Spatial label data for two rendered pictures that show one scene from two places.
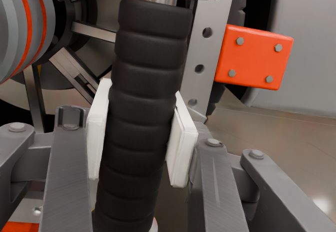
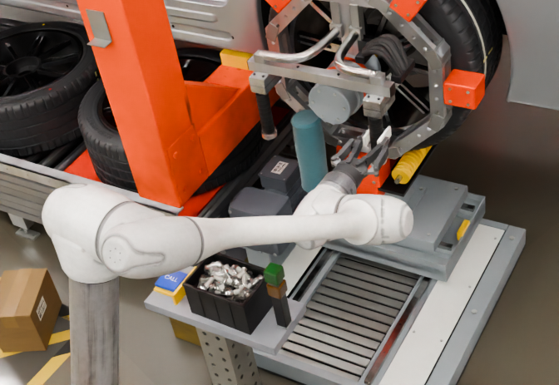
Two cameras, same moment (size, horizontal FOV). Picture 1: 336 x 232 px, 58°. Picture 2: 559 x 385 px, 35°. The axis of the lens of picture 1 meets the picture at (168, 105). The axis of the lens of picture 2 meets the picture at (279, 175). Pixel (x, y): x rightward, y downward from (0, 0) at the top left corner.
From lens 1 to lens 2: 2.19 m
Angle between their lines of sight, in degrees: 45
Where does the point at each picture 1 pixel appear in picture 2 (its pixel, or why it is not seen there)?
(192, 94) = (435, 108)
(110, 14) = not seen: hidden behind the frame
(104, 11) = not seen: hidden behind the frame
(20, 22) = (360, 96)
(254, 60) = (458, 96)
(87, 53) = (417, 56)
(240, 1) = (467, 57)
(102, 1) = not seen: hidden behind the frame
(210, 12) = (434, 77)
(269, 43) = (463, 90)
